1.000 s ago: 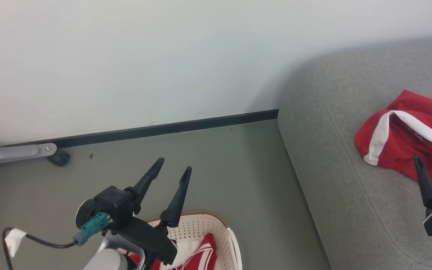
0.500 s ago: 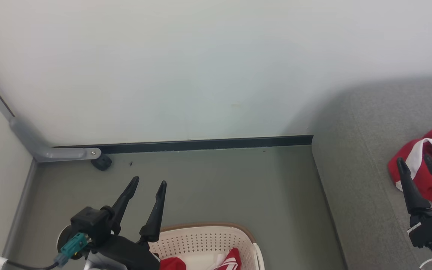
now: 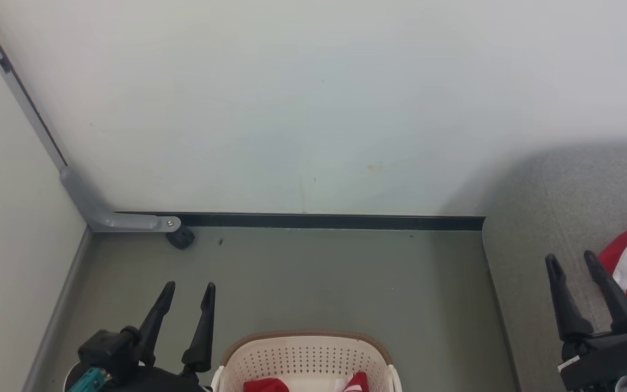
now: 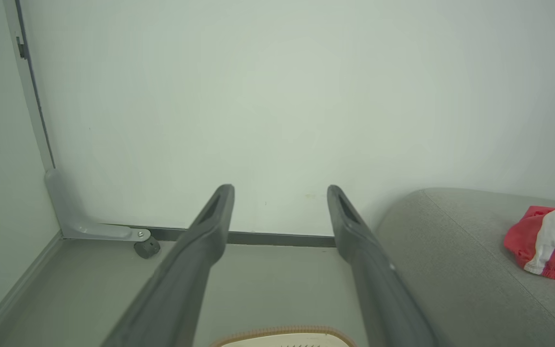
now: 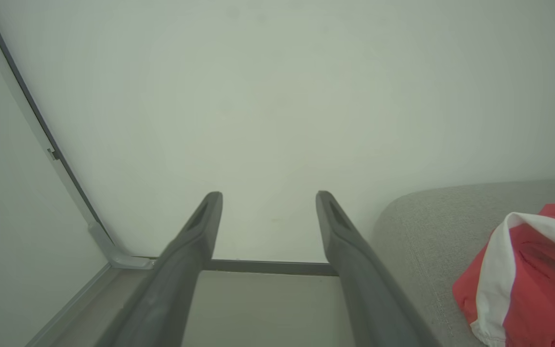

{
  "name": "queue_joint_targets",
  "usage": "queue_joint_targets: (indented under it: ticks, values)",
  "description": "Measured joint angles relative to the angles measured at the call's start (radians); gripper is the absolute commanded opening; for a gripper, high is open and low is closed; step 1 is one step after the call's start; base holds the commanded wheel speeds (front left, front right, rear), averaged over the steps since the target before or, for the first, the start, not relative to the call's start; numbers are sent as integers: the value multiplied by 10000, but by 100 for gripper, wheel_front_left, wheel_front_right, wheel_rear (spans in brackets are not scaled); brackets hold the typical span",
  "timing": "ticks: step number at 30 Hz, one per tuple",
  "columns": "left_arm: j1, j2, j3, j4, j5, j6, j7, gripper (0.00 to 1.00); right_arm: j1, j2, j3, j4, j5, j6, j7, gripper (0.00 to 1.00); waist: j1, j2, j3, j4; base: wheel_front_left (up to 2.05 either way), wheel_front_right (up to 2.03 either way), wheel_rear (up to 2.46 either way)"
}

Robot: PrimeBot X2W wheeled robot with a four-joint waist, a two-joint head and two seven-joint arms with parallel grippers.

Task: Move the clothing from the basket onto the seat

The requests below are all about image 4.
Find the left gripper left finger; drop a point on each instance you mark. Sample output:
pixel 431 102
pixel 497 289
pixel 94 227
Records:
pixel 171 299

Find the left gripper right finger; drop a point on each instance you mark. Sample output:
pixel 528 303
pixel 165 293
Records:
pixel 383 308

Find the cream laundry basket brown rim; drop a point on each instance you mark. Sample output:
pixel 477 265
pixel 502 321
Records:
pixel 287 340

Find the black caster wheel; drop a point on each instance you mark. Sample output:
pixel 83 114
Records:
pixel 147 248

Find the grey fabric sofa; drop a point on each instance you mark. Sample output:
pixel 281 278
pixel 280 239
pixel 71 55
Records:
pixel 460 270

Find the dark baseboard strip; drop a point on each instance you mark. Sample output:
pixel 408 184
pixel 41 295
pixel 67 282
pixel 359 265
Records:
pixel 277 238

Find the grey skirting board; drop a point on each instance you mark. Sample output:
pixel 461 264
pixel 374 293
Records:
pixel 12 294

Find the grey panel edge strip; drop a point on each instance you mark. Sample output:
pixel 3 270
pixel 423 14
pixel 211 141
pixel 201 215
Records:
pixel 32 96

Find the grey metal foot bracket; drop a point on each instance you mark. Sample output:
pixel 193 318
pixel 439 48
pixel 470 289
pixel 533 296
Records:
pixel 72 217

